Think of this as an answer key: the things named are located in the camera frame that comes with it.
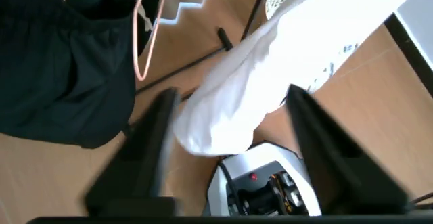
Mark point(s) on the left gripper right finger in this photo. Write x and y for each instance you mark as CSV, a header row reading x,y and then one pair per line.
x,y
338,183

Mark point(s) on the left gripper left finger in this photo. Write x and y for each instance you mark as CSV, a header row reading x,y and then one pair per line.
x,y
135,176

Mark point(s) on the black shorts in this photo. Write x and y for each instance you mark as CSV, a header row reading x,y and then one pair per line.
x,y
67,82

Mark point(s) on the white garment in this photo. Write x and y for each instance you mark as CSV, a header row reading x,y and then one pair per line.
x,y
253,82

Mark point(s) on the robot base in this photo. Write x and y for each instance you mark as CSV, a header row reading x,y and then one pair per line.
x,y
257,156

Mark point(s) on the black clothes rack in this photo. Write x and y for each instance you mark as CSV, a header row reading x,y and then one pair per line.
x,y
225,39

